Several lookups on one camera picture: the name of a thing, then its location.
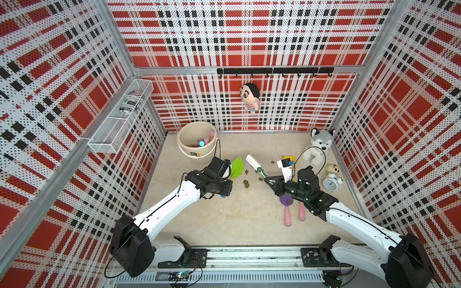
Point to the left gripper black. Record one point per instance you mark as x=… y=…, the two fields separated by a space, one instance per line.
x=226 y=191

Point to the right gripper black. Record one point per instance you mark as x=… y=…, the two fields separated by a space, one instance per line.
x=278 y=187

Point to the purple pointed trowel pink handle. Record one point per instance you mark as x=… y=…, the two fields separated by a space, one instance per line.
x=286 y=200

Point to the green pointed trowel yellow handle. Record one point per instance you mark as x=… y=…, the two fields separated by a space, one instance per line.
x=236 y=168

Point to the green white scrub brush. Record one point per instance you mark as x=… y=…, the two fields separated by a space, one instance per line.
x=255 y=164

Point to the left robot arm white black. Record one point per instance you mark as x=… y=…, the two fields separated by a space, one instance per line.
x=134 y=245

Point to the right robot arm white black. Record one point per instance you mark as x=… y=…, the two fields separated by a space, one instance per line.
x=401 y=261

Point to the purple pointed trowel rightmost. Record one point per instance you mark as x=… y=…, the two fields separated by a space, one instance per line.
x=301 y=212

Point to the cream plastic bucket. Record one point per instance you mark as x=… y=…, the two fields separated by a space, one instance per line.
x=187 y=141

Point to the skull alarm clock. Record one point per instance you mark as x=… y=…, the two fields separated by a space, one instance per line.
x=333 y=180

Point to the husky plush toy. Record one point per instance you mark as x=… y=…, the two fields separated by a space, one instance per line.
x=320 y=143

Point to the cartoon boy plush doll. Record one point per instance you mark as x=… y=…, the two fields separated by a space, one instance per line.
x=250 y=95

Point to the can on shelf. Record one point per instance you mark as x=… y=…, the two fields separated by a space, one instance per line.
x=129 y=104

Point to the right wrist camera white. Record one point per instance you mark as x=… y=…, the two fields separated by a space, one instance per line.
x=286 y=171

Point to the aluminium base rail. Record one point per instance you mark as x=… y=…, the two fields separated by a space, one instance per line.
x=240 y=266

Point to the clear wall shelf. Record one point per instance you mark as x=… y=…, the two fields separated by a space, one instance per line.
x=114 y=130

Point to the black hook rail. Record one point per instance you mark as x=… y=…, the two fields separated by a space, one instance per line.
x=279 y=70

